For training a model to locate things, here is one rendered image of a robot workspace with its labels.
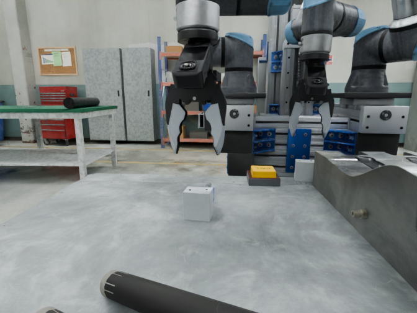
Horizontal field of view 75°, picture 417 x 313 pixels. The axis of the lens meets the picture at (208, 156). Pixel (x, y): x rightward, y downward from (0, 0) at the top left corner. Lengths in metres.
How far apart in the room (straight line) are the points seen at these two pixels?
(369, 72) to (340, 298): 0.94
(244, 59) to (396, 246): 0.87
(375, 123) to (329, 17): 0.43
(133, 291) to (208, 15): 0.41
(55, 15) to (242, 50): 6.41
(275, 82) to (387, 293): 1.06
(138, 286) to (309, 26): 0.67
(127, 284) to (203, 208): 0.23
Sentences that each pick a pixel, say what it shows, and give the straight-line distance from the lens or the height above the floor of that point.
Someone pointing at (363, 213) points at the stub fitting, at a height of 0.84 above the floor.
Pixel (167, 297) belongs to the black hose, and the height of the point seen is 0.85.
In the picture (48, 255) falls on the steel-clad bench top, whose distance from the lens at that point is 0.48.
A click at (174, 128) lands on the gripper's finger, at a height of 0.97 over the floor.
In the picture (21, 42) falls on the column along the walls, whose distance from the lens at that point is 7.39.
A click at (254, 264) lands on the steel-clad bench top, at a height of 0.80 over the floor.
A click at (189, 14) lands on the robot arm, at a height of 1.15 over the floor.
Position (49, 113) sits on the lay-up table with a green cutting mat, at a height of 0.84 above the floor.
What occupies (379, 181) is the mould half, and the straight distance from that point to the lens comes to 0.47.
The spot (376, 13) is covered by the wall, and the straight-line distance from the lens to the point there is 6.66.
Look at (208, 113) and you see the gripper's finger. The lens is 0.48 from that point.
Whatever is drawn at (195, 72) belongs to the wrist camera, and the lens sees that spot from 0.40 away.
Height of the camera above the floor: 1.02
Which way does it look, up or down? 12 degrees down
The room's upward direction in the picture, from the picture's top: straight up
